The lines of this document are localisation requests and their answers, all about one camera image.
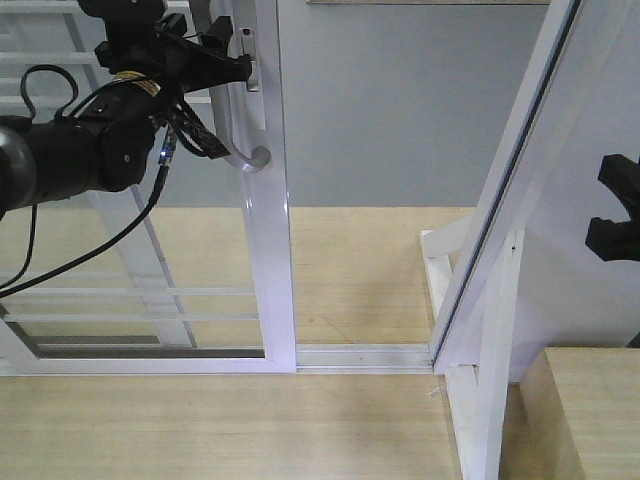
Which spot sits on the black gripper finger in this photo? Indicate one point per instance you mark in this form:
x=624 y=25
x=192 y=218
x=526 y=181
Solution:
x=621 y=176
x=612 y=241

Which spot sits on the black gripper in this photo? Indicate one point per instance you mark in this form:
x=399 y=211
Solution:
x=142 y=37

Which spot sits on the grey door handle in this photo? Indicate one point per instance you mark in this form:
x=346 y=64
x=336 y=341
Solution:
x=238 y=108

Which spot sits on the sliding transparent glass door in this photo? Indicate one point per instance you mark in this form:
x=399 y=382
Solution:
x=202 y=286

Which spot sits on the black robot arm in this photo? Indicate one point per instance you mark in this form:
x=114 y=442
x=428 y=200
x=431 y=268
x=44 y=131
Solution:
x=103 y=142

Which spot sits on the aluminium door track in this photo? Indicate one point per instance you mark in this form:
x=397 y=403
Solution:
x=376 y=359

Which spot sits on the plywood box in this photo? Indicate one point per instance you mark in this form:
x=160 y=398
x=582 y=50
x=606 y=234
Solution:
x=574 y=415

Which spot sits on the plywood base platform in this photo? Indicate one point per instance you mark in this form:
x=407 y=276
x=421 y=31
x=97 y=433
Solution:
x=359 y=280

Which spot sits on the white door frame post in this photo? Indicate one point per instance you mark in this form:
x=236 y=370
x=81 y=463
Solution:
x=516 y=277

